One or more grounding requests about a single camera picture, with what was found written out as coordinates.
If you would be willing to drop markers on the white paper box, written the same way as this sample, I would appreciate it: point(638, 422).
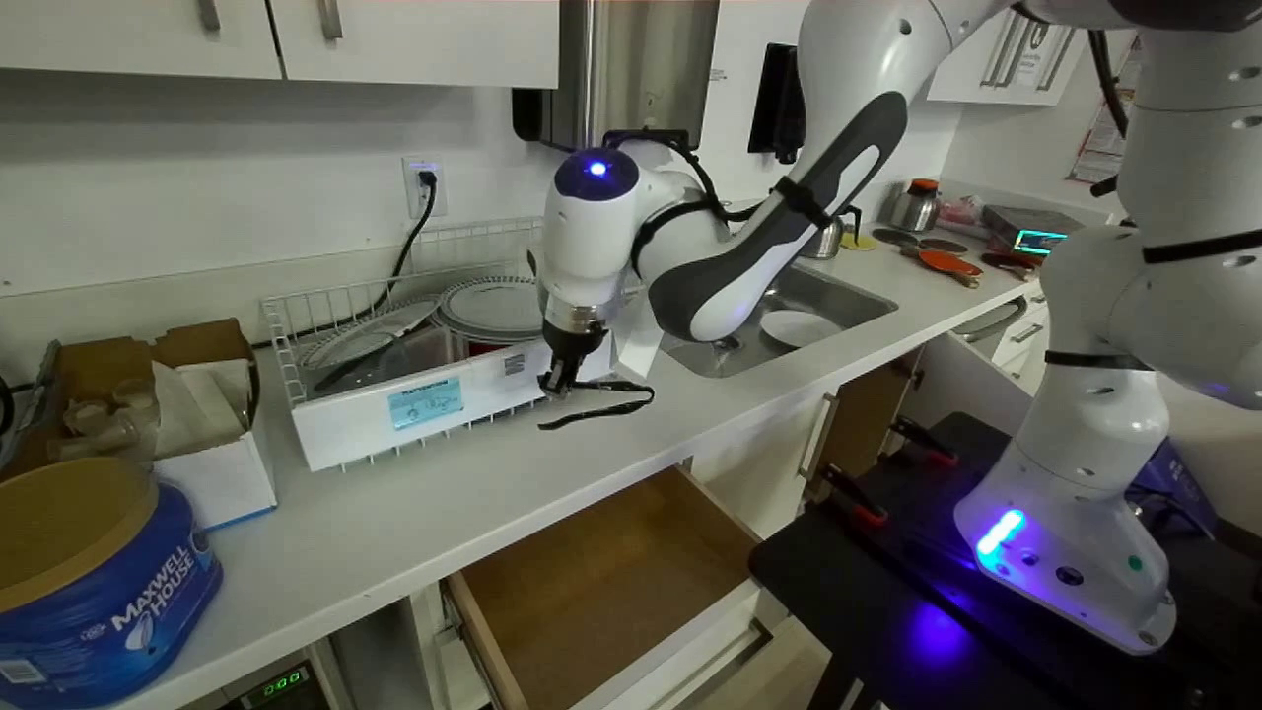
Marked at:
point(223, 480)

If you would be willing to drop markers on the jar with red lid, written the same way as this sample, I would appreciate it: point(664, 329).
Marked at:
point(915, 208)

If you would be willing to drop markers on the stainless paper towel dispenser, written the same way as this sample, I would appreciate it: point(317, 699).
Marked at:
point(634, 59)

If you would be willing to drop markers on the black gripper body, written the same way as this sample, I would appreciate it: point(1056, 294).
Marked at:
point(575, 341)

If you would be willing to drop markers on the grey metal pan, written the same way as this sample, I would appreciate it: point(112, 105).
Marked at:
point(382, 348)

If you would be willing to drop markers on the white base cabinet drawers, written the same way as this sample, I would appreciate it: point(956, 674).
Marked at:
point(1021, 335)

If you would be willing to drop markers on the round white plate with rim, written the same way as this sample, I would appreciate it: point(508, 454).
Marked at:
point(495, 312)

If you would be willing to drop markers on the brown cardboard box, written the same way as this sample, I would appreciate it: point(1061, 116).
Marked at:
point(93, 375)

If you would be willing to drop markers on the white base cabinet door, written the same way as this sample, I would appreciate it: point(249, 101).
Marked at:
point(754, 459)

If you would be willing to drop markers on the brown wooden panel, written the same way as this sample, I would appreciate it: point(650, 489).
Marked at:
point(871, 414)

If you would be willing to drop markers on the white wall outlet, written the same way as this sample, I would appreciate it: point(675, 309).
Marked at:
point(408, 168)

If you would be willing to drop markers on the wall posters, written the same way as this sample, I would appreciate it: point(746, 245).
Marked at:
point(1099, 143)

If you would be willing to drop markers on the plain white plate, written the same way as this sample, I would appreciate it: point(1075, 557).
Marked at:
point(800, 329)

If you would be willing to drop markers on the steel kettle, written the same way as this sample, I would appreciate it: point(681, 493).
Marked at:
point(841, 235)

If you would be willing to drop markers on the white wall sign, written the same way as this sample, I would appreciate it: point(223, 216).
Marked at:
point(1011, 63)

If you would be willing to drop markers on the black device with cyan display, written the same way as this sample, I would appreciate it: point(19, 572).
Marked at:
point(1029, 222)

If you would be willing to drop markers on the appliance with green display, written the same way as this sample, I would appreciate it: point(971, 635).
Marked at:
point(282, 682)

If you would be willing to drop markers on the black robot table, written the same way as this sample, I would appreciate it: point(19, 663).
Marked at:
point(894, 594)

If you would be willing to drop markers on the stainless steel sink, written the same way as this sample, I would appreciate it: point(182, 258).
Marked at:
point(852, 301)

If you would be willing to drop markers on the black wall mounted device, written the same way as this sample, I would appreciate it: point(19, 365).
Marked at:
point(776, 105)

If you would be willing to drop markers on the blue Maxwell House coffee can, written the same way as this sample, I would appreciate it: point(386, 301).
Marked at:
point(119, 615)

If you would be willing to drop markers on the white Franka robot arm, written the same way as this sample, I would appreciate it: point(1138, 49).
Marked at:
point(1156, 262)

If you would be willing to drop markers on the red black clamp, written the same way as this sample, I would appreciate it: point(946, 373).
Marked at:
point(858, 506)

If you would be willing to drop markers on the white wall cabinet door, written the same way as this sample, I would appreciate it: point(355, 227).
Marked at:
point(119, 37)
point(436, 42)

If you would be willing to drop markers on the wooden drawer with white front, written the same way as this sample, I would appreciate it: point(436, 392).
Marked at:
point(592, 578)

